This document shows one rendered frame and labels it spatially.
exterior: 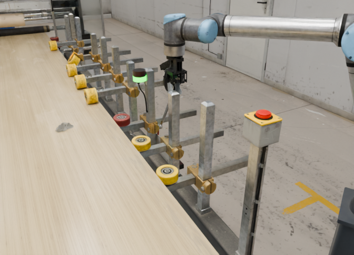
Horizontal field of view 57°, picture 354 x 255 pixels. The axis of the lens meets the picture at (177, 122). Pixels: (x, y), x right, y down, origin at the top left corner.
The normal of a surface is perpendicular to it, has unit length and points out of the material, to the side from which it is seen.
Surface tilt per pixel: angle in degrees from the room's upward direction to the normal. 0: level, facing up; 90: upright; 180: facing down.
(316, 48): 90
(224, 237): 0
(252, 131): 90
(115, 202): 0
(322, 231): 0
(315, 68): 90
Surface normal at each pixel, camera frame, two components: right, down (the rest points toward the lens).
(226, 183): 0.00, -0.89
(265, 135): 0.46, 0.40
